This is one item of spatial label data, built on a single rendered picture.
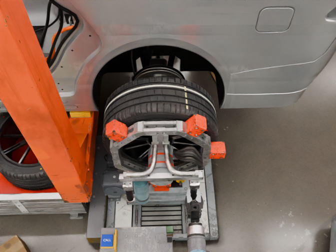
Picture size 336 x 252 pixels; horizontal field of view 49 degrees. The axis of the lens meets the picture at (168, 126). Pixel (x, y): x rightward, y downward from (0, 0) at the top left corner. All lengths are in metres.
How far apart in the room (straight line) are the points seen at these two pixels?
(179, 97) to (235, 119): 1.44
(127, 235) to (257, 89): 1.17
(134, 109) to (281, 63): 0.84
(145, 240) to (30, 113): 1.12
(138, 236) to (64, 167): 0.67
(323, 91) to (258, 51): 1.75
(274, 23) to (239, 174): 1.45
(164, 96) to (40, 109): 0.65
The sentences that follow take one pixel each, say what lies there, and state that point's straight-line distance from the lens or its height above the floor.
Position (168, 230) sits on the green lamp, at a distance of 2.09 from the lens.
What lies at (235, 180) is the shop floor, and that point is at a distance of 2.98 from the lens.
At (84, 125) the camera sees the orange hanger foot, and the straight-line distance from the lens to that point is 2.43.
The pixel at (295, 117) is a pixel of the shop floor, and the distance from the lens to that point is 3.42.
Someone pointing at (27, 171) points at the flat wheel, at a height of 0.51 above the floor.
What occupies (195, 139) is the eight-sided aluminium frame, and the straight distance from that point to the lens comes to 1.90.
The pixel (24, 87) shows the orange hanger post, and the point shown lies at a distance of 1.43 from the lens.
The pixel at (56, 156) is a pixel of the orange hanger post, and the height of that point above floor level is 1.11.
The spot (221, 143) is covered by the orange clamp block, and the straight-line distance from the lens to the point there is 2.08.
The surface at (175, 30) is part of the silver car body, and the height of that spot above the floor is 1.41.
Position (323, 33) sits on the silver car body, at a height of 1.37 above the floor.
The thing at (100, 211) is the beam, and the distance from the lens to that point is 2.73.
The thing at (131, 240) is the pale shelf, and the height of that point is 0.45.
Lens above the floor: 2.66
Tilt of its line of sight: 57 degrees down
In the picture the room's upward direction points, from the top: straight up
